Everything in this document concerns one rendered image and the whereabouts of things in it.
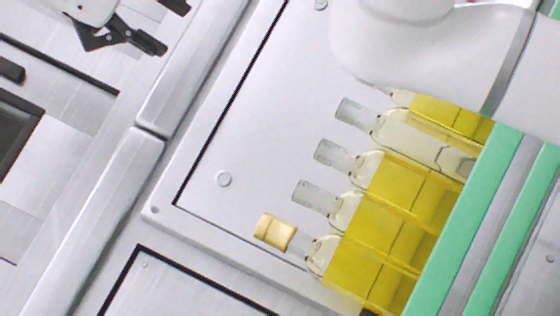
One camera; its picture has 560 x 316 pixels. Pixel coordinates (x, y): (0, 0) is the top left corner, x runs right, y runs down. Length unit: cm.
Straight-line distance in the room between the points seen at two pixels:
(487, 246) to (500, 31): 40
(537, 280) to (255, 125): 49
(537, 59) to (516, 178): 39
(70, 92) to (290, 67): 30
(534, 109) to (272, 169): 68
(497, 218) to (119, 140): 56
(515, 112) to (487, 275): 36
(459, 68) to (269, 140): 67
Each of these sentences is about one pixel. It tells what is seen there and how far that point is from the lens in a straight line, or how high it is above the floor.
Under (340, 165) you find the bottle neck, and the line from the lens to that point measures 153.
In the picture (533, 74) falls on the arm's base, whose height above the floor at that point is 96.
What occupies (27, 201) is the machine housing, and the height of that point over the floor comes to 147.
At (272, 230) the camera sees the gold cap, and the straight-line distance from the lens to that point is 150.
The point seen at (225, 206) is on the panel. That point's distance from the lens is 166.
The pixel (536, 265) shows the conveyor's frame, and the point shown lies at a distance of 138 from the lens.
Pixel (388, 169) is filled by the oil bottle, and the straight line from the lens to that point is 152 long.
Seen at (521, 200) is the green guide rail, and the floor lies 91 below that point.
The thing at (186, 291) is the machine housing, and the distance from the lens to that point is 167.
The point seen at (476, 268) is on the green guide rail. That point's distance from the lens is 139.
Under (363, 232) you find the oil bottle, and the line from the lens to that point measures 149.
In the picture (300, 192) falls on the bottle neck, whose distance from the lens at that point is 152.
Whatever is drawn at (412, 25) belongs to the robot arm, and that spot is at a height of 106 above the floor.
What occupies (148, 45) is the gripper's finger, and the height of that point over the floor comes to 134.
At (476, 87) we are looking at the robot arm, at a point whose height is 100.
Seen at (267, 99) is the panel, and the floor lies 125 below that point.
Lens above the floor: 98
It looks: 7 degrees up
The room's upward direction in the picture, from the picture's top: 64 degrees counter-clockwise
